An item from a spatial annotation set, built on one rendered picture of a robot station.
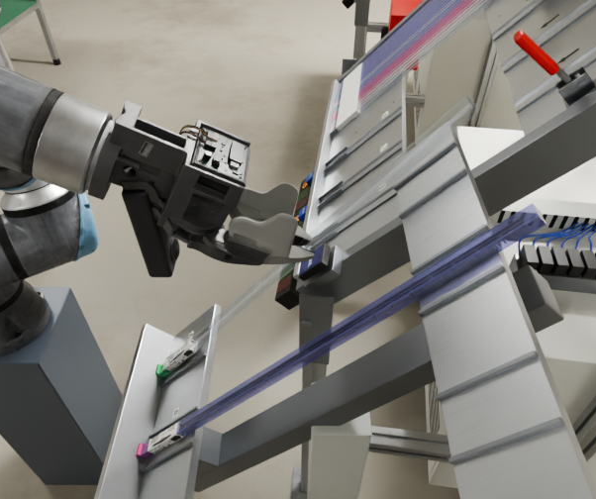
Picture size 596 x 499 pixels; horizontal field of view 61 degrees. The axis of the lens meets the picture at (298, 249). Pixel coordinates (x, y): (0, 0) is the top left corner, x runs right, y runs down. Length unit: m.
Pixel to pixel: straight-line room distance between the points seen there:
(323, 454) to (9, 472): 1.14
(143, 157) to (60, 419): 0.82
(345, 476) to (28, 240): 0.61
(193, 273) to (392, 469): 0.91
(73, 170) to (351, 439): 0.36
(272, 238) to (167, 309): 1.29
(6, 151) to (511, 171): 0.51
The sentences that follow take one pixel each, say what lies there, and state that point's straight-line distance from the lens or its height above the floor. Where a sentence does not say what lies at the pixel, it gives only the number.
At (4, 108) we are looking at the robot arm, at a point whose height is 1.13.
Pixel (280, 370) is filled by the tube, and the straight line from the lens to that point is 0.48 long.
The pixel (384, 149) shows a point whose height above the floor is 0.83.
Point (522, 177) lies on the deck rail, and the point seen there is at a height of 0.96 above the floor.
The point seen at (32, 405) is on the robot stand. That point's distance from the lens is 1.16.
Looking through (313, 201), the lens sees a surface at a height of 0.73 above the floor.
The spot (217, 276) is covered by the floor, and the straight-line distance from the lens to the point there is 1.80.
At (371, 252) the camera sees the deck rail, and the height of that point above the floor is 0.82.
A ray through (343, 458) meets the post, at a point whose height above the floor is 0.78.
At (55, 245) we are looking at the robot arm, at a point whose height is 0.73.
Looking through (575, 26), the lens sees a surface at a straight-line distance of 0.78.
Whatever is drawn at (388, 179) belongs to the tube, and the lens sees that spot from 0.45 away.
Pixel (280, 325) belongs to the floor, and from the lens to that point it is 1.65.
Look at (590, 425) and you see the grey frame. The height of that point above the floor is 0.49.
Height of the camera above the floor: 1.32
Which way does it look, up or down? 45 degrees down
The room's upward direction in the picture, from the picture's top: straight up
